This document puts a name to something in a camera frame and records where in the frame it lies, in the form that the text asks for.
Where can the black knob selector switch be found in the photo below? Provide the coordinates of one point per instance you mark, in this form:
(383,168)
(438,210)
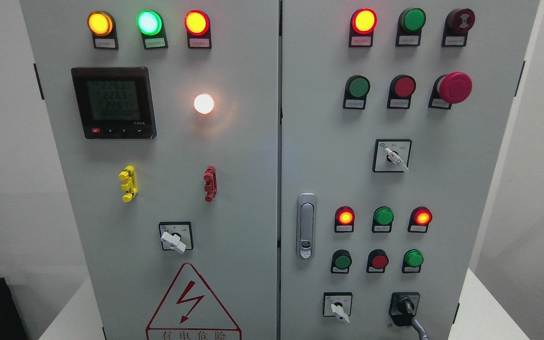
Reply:
(403,307)

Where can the red test terminal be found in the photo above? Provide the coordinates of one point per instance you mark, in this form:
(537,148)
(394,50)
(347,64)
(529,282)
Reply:
(210,186)

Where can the red lit indicator lower left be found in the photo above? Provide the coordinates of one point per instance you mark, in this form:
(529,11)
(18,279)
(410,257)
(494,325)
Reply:
(344,220)

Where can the white lit indicator light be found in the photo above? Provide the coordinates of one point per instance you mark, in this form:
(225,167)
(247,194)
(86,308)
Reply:
(204,103)

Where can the green push button lower left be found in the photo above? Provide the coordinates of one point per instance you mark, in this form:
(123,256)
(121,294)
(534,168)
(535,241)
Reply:
(341,262)

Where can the green push button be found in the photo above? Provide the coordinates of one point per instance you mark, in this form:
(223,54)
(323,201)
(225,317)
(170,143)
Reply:
(412,261)
(341,262)
(357,88)

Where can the green push button upper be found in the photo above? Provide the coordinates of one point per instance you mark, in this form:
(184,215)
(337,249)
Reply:
(357,88)

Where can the green indicator lower middle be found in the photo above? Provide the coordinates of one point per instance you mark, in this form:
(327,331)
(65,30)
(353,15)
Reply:
(382,220)

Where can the grey left cabinet door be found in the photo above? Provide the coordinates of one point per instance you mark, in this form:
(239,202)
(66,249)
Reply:
(235,235)

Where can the grey cabinet door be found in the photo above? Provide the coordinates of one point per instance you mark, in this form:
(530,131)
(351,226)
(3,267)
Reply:
(235,235)
(329,151)

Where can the grey right cabinet door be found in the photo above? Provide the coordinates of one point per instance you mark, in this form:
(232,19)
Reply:
(329,151)

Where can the red push button lower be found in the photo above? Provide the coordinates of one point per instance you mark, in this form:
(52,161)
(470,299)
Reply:
(377,261)

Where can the red push button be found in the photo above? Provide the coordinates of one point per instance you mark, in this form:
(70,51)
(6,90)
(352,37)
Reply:
(377,261)
(400,93)

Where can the yellow test terminal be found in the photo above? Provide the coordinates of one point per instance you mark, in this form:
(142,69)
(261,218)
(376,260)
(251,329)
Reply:
(129,183)

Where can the red push button upper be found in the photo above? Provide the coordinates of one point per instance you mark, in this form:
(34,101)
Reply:
(400,93)

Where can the red indicator lower right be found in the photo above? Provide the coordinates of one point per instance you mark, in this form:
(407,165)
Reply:
(419,220)

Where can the red electrical warning sticker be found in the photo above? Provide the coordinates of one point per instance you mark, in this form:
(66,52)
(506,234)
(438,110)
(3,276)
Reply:
(190,310)

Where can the red lit indicator light left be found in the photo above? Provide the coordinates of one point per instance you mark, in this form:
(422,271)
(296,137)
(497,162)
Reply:
(197,24)

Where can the green push button lower right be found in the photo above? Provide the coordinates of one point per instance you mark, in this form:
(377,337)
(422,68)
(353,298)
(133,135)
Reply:
(412,261)

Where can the black digital power meter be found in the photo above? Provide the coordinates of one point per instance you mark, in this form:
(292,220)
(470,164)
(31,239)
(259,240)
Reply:
(114,102)

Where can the red lit indicator top right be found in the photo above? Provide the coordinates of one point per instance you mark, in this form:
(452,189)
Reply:
(362,26)

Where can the green lit indicator light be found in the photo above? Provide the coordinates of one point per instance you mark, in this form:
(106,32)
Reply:
(152,29)

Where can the red emergency stop button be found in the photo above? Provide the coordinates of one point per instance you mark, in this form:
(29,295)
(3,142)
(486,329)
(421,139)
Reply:
(450,89)

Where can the green indicator top right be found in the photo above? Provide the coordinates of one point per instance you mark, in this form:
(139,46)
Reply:
(409,28)

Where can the yellow indicator light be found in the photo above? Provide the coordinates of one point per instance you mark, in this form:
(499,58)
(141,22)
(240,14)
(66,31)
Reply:
(102,27)

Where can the dark red buzzer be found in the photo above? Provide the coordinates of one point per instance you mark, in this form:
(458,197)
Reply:
(457,25)

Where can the silver door latch handle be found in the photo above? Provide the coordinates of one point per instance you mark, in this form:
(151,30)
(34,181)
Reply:
(306,221)

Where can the white selector switch left door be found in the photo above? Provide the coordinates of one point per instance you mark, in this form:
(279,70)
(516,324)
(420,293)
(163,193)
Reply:
(176,236)

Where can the white selector switch upper right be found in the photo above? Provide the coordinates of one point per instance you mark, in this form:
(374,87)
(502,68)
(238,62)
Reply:
(391,156)

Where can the white selector switch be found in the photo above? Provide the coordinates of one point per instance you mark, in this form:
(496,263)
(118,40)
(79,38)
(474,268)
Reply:
(391,156)
(337,305)

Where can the white selector switch bottom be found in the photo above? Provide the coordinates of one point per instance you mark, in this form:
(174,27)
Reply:
(337,305)

